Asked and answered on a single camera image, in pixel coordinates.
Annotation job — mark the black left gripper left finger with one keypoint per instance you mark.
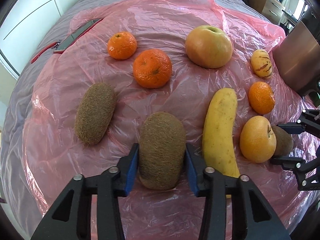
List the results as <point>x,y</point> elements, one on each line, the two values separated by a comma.
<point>69,217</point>

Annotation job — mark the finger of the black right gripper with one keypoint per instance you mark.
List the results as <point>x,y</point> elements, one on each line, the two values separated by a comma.
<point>307,122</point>
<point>306,173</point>

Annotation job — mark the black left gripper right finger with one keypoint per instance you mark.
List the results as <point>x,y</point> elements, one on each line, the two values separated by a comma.
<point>252,215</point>

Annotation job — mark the small brown kiwi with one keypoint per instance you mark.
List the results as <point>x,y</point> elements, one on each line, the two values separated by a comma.
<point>284,142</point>

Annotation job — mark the small orange-yellow apple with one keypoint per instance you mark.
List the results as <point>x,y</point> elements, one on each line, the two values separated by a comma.
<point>258,140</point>

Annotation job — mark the yellow banana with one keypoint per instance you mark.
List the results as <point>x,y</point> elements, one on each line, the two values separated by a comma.
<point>217,138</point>

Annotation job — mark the yellow purple-striped pepino melon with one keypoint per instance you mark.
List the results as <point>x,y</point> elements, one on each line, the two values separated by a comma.
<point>261,64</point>

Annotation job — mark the large yellow-red apple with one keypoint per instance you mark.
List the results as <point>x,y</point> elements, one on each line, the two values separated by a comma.
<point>208,47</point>

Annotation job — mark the large mandarin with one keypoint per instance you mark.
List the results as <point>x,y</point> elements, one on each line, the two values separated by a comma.
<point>152,68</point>

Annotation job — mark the small mandarin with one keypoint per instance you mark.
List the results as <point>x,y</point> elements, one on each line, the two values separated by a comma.
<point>122,45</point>

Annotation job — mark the grey bed cover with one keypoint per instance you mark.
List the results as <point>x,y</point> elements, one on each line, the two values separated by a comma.
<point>15,186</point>

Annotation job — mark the wooden drawer cabinet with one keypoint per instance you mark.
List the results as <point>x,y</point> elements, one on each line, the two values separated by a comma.
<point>271,9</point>

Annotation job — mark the pink plastic sheet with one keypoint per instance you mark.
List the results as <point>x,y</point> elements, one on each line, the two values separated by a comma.
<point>54,154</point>

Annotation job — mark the smartphone with red case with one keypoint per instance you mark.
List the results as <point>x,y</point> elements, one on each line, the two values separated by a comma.
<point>61,45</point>

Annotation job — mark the white wardrobe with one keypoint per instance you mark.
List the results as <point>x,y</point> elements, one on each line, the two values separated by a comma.
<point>24,28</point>

